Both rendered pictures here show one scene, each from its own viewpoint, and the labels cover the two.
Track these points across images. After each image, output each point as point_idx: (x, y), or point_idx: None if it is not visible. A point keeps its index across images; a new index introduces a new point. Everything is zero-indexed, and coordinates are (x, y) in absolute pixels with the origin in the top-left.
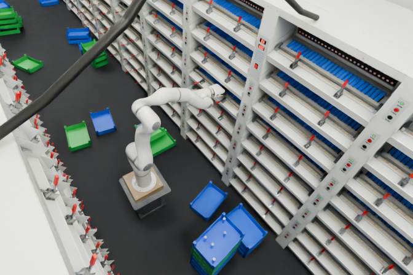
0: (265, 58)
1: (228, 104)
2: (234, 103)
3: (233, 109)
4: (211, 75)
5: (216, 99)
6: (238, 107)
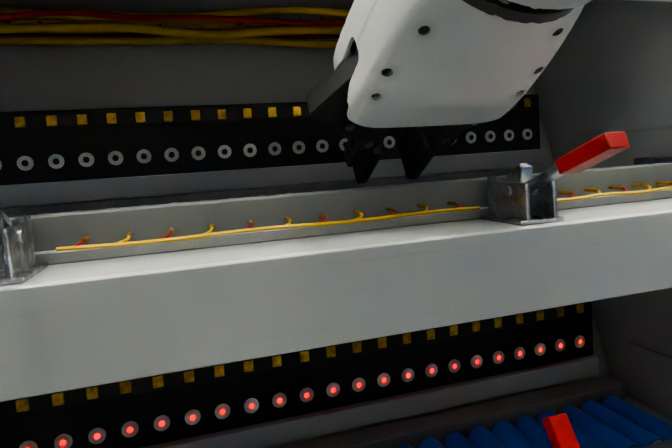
0: None
1: (577, 212)
2: (598, 169)
3: (667, 203)
4: None
5: (463, 251)
6: (652, 164)
